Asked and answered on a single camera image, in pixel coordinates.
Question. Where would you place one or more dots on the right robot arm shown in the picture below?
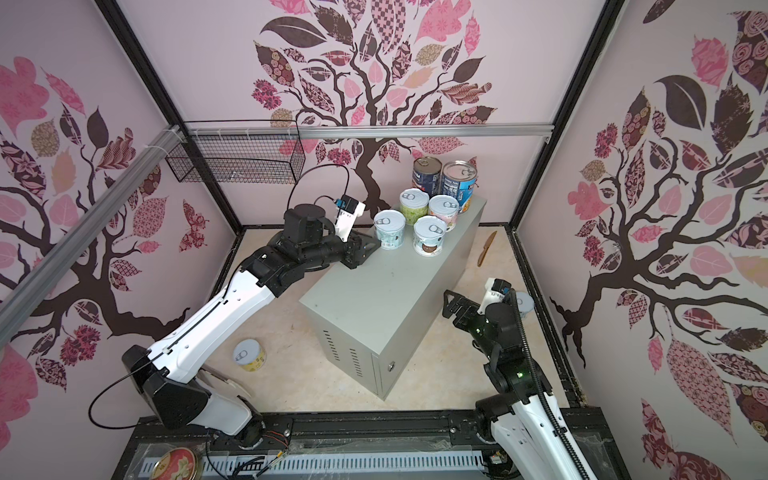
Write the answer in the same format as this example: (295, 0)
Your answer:
(523, 418)

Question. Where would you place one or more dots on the dark tomato can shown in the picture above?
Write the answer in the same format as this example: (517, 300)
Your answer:
(426, 175)

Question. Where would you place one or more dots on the wooden handled knife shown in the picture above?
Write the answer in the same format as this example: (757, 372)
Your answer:
(486, 247)

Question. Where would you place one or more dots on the aluminium rail left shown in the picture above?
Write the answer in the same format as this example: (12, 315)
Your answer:
(23, 300)

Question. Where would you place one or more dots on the black wire basket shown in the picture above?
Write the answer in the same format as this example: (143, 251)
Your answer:
(258, 152)

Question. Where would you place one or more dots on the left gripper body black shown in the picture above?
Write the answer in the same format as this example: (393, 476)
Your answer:
(349, 253)

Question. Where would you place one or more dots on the grey metal cabinet box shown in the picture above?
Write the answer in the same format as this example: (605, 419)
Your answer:
(371, 320)

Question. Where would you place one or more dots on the large blue labelled can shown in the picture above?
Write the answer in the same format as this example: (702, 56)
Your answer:
(458, 180)

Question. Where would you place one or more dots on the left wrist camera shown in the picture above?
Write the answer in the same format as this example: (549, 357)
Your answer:
(349, 210)

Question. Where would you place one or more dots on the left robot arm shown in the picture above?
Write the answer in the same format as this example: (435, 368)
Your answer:
(165, 374)

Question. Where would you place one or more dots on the metal tongs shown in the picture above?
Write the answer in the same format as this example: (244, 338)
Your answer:
(212, 373)

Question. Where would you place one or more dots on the black base frame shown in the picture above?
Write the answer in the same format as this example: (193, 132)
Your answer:
(289, 433)

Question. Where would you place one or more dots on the white small can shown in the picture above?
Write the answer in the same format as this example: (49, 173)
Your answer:
(429, 233)

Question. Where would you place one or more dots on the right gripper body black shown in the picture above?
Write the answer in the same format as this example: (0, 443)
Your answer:
(476, 323)

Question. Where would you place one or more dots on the yellow labelled can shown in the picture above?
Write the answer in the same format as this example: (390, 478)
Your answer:
(249, 355)

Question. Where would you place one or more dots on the green labelled small can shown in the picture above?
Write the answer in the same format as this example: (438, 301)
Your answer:
(413, 204)

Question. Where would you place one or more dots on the white can far right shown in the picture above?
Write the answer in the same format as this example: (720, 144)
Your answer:
(525, 303)

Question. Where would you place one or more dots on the pink labelled can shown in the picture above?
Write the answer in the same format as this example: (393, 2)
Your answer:
(445, 208)

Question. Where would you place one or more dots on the white vented cable duct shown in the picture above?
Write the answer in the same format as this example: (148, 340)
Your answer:
(337, 464)

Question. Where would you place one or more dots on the aluminium rail back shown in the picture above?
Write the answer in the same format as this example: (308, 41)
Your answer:
(408, 131)

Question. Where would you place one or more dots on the aluminium rail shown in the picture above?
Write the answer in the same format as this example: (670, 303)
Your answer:
(408, 131)
(23, 300)

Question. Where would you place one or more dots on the red round tin lid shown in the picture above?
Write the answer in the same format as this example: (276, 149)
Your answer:
(177, 464)

